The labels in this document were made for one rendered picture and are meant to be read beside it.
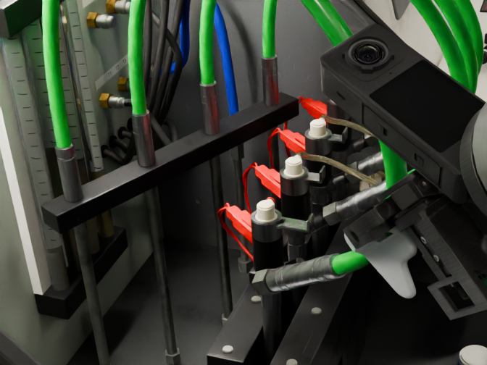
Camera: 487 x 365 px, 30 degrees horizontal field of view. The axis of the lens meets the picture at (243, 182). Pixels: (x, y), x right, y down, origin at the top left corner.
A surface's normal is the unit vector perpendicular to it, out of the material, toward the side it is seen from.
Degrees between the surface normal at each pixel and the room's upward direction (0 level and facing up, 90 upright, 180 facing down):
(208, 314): 0
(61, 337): 90
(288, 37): 90
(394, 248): 101
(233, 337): 0
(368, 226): 90
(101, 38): 90
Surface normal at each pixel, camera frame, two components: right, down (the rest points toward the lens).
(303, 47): -0.36, 0.50
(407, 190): -0.35, 0.12
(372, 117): -0.79, 0.53
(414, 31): 0.89, -0.07
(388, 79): -0.10, -0.61
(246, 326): -0.06, -0.85
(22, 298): 0.93, 0.14
